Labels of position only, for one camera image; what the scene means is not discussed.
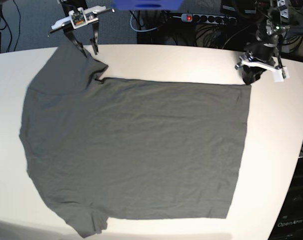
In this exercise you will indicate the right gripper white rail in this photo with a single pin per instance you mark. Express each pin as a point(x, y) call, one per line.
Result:
point(92, 15)

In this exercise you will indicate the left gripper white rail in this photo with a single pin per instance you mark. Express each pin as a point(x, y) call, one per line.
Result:
point(254, 67)

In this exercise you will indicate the grey T-shirt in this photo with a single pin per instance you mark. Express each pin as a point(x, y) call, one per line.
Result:
point(100, 147)

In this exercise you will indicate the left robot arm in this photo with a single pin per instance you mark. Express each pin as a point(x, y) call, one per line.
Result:
point(265, 53)

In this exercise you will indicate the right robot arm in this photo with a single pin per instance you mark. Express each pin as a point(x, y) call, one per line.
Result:
point(69, 5)

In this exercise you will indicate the blue plastic box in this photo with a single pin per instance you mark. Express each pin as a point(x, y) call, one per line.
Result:
point(170, 5)

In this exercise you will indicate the white power strip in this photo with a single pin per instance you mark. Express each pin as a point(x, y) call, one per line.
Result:
point(208, 19)

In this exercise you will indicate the black OpenArm base box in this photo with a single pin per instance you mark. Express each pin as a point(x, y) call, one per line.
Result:
point(289, 223)

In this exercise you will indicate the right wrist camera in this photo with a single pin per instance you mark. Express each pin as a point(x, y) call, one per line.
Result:
point(78, 19)

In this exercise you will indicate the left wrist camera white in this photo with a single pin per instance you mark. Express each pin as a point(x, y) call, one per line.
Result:
point(280, 74)

